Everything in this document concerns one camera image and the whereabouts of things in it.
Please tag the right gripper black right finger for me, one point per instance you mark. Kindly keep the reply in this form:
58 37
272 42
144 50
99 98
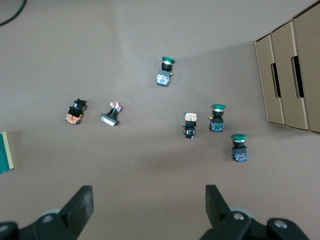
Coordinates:
220 220

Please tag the green mushroom button blue block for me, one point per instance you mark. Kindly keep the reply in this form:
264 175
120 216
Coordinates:
216 125
239 152
163 78

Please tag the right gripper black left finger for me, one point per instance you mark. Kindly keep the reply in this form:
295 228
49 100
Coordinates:
75 215

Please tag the brown paper table cover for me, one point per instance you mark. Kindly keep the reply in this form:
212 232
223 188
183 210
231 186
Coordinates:
125 37

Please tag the brown cardboard box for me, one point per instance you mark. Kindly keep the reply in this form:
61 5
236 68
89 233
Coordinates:
312 62
265 75
286 75

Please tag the black square button red block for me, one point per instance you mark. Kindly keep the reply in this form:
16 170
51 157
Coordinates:
108 120

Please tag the black pushbutton orange block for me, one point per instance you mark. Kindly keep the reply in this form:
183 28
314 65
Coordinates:
73 117

